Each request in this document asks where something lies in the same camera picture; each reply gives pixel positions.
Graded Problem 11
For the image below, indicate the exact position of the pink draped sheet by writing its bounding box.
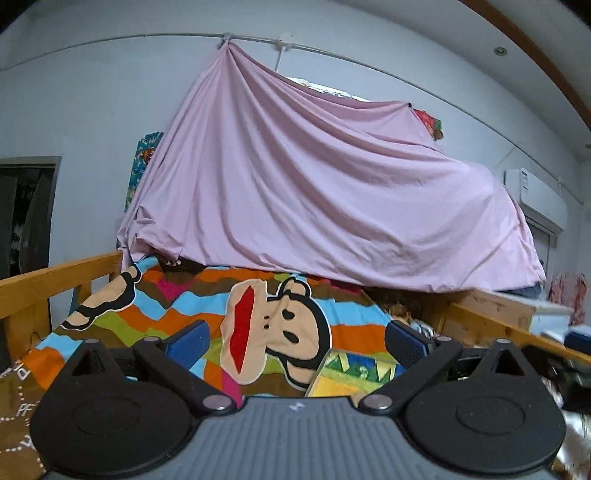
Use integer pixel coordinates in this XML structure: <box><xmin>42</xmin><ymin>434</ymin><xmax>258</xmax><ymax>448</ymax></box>
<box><xmin>117</xmin><ymin>42</ymin><xmax>545</xmax><ymax>292</ymax></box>

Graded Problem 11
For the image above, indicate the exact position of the wooden bed frame rail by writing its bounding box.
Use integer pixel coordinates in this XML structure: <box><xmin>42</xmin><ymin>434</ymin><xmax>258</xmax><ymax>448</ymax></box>
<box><xmin>1</xmin><ymin>252</ymin><xmax>590</xmax><ymax>364</ymax></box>

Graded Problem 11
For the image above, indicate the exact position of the red floral wall decoration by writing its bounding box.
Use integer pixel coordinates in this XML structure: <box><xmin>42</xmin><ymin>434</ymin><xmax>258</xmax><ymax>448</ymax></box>
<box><xmin>413</xmin><ymin>109</ymin><xmax>444</xmax><ymax>141</ymax></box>

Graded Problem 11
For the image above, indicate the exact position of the white cabinet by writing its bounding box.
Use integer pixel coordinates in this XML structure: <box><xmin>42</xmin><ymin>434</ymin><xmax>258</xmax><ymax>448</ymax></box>
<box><xmin>529</xmin><ymin>300</ymin><xmax>574</xmax><ymax>334</ymax></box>

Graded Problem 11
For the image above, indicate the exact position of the colourful open snack box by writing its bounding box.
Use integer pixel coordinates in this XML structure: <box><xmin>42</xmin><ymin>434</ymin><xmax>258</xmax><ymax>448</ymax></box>
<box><xmin>305</xmin><ymin>349</ymin><xmax>406</xmax><ymax>403</ymax></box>

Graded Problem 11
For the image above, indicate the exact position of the white wall air conditioner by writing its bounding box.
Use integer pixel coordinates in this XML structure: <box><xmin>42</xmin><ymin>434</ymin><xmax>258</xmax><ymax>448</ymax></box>
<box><xmin>504</xmin><ymin>169</ymin><xmax>568</xmax><ymax>235</ymax></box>

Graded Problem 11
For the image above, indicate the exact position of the monkey print colourful blanket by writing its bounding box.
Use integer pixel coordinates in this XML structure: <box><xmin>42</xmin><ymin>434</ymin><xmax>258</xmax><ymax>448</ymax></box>
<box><xmin>0</xmin><ymin>257</ymin><xmax>399</xmax><ymax>480</ymax></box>

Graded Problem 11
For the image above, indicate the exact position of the teal patterned wall hanging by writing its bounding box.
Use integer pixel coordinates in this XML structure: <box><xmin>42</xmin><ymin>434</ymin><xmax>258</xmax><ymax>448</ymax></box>
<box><xmin>124</xmin><ymin>131</ymin><xmax>163</xmax><ymax>211</ymax></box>

